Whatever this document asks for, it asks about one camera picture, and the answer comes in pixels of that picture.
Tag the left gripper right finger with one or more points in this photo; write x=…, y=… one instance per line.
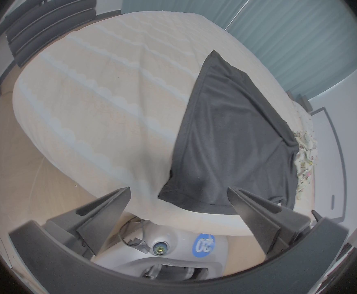
x=254, y=216

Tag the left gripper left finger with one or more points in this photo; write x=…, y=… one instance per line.
x=105, y=222

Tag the black T-shirt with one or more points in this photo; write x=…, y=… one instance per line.
x=227, y=133

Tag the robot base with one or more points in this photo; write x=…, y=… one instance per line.
x=178, y=250

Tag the bed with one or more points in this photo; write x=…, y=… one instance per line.
x=105, y=87

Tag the white printed pyjama top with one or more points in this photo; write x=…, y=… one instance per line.
x=305, y=158

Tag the white printed pillow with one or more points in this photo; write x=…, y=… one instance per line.
x=306, y=119

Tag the grey bedside table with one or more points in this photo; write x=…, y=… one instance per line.
x=302, y=101

